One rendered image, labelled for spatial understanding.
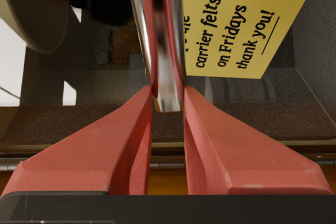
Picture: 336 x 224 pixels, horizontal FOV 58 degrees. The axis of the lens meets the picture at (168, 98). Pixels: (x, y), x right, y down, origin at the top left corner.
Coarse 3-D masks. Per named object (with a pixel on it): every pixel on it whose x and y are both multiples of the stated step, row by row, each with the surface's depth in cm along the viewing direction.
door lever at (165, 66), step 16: (144, 0) 9; (160, 0) 9; (176, 0) 9; (144, 16) 9; (160, 16) 9; (176, 16) 9; (144, 32) 10; (160, 32) 10; (176, 32) 10; (144, 48) 10; (160, 48) 10; (176, 48) 10; (144, 64) 11; (160, 64) 11; (176, 64) 11; (160, 80) 12; (176, 80) 12; (160, 96) 13; (176, 96) 13; (160, 112) 14
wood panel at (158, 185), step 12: (156, 168) 38; (168, 168) 38; (180, 168) 38; (324, 168) 38; (0, 180) 37; (156, 180) 37; (168, 180) 37; (180, 180) 37; (0, 192) 36; (156, 192) 35; (168, 192) 35; (180, 192) 35
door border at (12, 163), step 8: (0, 160) 30; (8, 160) 30; (16, 160) 30; (152, 160) 31; (160, 160) 31; (168, 160) 31; (176, 160) 31; (184, 160) 31; (312, 160) 32; (320, 160) 32; (328, 160) 32; (8, 168) 31
